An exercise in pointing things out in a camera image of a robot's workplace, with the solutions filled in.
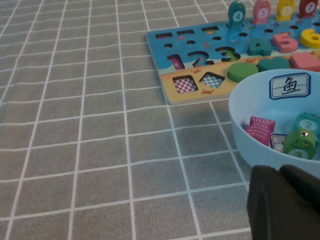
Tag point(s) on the pink wooden trapezoid piece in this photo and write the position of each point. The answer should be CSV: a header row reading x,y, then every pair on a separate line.
x,y
303,61

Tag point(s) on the green wooden circle piece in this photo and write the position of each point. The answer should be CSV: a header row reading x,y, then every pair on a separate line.
x,y
243,71

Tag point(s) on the teal wooden fish numbered two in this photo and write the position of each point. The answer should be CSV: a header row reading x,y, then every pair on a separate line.
x,y
308,122

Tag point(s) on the small blue-bordered paper sticker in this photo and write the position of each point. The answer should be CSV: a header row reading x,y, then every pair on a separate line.
x,y
277,143

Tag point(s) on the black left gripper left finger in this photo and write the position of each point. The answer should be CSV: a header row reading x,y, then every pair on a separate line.
x,y
272,212

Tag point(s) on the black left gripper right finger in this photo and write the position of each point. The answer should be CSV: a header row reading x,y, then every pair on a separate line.
x,y
303,186

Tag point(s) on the teal wooden fish numbered four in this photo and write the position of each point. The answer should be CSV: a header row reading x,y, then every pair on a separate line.
x,y
237,15

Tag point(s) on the red wooden fish numbered seven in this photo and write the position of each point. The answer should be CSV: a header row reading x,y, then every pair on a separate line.
x,y
308,8

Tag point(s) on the grey white-grid tablecloth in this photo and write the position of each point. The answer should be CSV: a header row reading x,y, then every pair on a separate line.
x,y
75,150

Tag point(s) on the teal wooden number four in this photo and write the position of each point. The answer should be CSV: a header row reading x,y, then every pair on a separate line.
x,y
260,48

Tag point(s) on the yellow wooden fish numbered six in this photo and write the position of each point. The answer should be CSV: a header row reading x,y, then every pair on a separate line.
x,y
285,10

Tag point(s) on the blue wooden number puzzle board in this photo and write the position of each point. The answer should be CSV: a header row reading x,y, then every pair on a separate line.
x,y
175,70

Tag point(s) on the pink wooden number five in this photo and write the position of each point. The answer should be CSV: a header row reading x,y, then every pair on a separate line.
x,y
285,43

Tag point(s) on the light blue plastic bowl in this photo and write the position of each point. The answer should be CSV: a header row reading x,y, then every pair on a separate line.
x,y
250,100

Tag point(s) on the paper label with fish character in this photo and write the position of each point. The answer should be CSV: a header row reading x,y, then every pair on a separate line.
x,y
290,85

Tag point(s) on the teal wooden heart piece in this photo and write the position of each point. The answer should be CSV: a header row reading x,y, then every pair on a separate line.
x,y
273,63

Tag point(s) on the green wooden fish numbered three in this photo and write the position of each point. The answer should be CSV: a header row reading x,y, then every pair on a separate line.
x,y
300,143

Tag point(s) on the pink wooden fish numbered five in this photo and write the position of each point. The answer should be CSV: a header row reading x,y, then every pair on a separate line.
x,y
261,12

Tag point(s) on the yellow wooden number six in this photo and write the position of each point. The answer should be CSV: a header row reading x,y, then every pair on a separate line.
x,y
306,40

